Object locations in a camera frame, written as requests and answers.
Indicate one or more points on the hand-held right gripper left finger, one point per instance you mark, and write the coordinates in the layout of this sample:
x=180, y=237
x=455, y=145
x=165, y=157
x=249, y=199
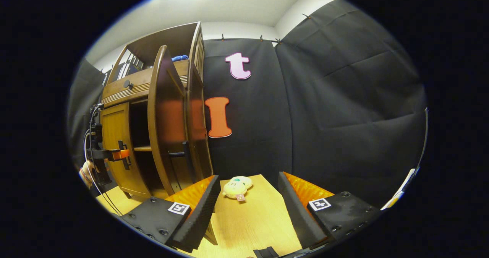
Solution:
x=202, y=212

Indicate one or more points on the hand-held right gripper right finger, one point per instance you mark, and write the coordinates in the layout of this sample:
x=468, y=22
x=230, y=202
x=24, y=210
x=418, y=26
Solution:
x=298, y=216

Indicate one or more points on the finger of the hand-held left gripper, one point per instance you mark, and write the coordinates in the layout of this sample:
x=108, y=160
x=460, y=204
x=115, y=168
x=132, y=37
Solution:
x=121, y=154

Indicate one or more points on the wooden cabinet door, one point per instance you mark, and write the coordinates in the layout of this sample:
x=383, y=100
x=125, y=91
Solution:
x=114, y=135
x=164, y=135

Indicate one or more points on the wooden double-door shoe cabinet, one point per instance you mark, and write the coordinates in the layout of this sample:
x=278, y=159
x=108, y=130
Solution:
x=168, y=38

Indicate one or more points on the wooden cabinet drawer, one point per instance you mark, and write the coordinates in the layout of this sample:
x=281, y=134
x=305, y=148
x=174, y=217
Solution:
x=143, y=78

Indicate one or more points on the yellow plush toy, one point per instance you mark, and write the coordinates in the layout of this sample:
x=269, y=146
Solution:
x=235, y=188

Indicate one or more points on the black round drawer knob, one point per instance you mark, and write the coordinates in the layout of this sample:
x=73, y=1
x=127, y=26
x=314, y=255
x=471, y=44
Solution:
x=128, y=84

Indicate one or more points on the row of upright books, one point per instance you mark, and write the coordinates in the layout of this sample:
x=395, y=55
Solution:
x=130, y=65

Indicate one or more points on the white sheet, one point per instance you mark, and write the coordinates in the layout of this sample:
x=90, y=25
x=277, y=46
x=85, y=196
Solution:
x=395, y=200

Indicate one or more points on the black backdrop cloth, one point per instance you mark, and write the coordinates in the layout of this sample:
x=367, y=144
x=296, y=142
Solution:
x=344, y=116

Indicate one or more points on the blue folded towel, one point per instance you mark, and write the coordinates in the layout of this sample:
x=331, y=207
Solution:
x=179, y=57

